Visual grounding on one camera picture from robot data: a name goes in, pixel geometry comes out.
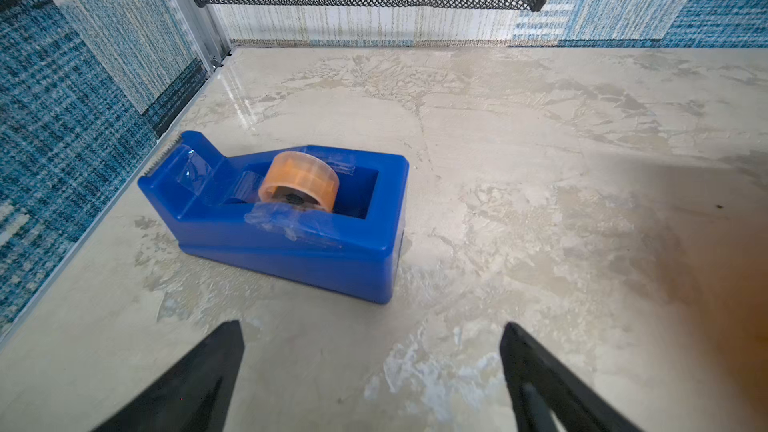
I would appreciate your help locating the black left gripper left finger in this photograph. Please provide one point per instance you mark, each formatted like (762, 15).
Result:
(194, 394)

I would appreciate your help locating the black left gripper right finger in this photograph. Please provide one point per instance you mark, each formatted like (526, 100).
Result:
(545, 393)

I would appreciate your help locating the blue tape dispenser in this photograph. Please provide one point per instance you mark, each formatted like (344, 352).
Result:
(210, 203)

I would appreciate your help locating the clear tape roll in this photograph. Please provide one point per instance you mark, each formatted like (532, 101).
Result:
(302, 175)

